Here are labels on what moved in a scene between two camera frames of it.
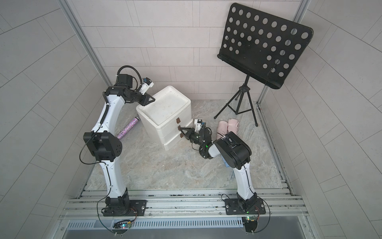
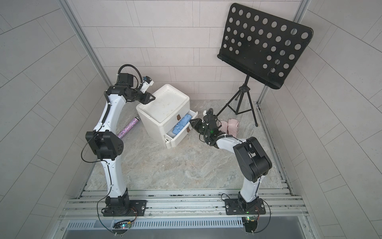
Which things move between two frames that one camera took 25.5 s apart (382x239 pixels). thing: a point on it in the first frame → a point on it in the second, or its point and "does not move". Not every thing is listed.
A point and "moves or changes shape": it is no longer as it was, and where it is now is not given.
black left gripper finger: (146, 101) does not move
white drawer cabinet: (170, 111) moves or changes shape
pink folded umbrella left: (222, 129) does not move
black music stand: (264, 47) does not move
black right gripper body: (196, 137) → (206, 131)
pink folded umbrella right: (233, 125) does not move
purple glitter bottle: (128, 127) does not move
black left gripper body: (137, 97) does not move
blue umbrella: (225, 162) → (181, 123)
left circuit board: (121, 227) does not move
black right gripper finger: (186, 135) → (193, 123)
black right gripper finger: (179, 128) → (196, 122)
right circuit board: (250, 223) does not move
